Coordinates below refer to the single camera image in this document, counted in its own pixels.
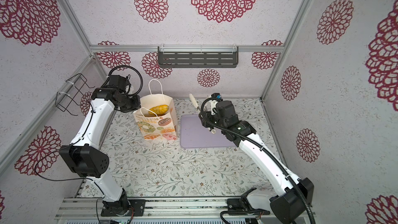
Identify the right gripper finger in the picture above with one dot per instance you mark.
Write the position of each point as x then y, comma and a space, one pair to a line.
194, 102
213, 130

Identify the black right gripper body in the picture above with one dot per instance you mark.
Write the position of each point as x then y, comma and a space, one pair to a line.
215, 119

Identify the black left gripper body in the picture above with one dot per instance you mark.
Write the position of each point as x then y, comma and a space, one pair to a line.
129, 104

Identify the orange fake croissant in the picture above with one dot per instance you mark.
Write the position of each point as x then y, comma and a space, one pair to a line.
159, 110

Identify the printed paper bakery bag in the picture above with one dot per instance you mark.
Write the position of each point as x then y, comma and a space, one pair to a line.
157, 127

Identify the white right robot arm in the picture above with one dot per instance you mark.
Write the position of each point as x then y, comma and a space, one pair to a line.
293, 195

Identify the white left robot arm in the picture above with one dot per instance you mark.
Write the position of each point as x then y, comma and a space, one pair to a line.
83, 156

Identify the lavender cutting board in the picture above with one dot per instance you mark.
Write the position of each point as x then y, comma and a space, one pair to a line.
194, 135

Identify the black wire wall basket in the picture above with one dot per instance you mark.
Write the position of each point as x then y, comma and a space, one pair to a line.
76, 98

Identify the grey wall shelf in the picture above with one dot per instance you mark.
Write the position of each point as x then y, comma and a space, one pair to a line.
198, 57

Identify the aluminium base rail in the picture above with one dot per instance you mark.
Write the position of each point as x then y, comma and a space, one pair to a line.
173, 210

